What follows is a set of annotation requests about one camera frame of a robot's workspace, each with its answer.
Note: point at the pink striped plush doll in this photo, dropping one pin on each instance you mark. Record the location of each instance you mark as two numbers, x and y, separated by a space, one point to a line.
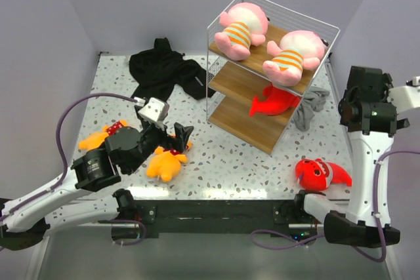
297 51
245 25

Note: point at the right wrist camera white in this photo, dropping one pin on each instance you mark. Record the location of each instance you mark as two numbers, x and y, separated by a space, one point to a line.
405 98

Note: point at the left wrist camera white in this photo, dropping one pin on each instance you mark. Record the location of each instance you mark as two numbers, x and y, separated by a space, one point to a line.
151 111

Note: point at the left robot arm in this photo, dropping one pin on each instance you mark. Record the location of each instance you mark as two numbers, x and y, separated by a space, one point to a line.
27 220

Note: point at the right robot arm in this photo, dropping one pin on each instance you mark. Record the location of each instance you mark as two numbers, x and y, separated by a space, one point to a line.
370 110

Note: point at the white wire wooden shelf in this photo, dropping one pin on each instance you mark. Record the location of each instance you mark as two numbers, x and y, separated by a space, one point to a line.
237 82

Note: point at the black cloth garment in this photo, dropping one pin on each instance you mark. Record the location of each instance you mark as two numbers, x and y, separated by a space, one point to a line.
160 68

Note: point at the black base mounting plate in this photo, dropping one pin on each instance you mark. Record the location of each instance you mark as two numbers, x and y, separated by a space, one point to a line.
222 217

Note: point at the red whale plush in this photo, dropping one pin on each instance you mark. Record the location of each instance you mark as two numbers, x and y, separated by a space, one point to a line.
276 102

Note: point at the grey crumpled cloth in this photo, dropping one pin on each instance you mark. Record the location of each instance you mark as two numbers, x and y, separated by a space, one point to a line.
313 101

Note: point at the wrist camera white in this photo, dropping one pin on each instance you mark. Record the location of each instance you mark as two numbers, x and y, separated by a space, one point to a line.
405 98
151 111

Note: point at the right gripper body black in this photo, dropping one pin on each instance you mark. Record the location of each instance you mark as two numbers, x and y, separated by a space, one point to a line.
386 84

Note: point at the orange bear plush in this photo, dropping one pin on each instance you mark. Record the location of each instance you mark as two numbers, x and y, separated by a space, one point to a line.
94 140
166 164

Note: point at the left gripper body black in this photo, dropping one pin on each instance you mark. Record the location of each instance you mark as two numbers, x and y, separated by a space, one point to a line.
153 137

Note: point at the red shark plush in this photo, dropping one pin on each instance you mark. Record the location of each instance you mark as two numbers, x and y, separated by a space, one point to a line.
318 175

